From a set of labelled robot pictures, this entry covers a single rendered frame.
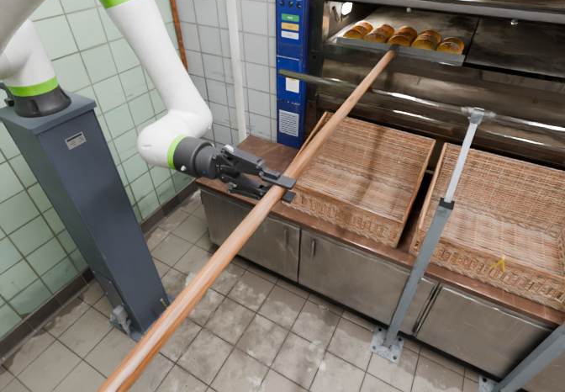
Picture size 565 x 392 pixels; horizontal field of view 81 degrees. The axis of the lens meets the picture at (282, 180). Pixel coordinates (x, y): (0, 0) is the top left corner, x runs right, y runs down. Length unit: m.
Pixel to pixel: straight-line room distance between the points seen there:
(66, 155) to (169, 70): 0.48
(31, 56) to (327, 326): 1.63
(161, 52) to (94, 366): 1.53
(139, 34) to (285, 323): 1.48
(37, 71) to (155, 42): 0.40
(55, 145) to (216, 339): 1.17
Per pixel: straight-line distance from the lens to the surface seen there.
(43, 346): 2.17
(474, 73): 1.58
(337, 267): 1.62
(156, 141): 0.85
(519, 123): 1.24
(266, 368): 1.79
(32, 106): 1.21
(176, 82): 0.91
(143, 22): 0.89
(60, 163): 1.23
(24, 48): 1.14
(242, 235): 0.62
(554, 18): 1.39
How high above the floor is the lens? 1.67
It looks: 39 degrees down
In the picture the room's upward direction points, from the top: straight up
